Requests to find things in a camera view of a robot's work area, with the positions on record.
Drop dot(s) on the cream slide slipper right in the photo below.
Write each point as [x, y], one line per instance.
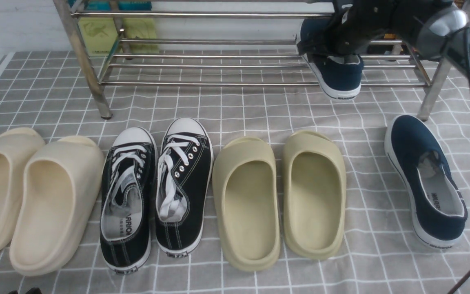
[61, 184]

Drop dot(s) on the black canvas sneaker right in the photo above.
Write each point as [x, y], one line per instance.
[184, 173]

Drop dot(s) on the olive slide slipper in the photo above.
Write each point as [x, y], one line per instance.
[246, 204]
[314, 178]

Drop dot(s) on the navy slip-on shoe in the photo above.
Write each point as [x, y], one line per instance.
[438, 210]
[339, 76]

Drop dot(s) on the teal book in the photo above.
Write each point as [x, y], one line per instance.
[104, 5]

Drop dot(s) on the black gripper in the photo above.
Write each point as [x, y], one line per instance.
[348, 30]

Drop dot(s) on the black canvas sneaker left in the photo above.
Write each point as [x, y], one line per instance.
[128, 179]

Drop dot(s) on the olive slide slipper left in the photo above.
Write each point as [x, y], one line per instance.
[246, 204]

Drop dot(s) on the olive slide slipper right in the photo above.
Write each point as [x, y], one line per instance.
[314, 178]

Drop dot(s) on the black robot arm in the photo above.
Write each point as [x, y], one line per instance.
[435, 28]

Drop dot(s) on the black canvas sneaker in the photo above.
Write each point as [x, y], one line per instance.
[128, 179]
[184, 173]

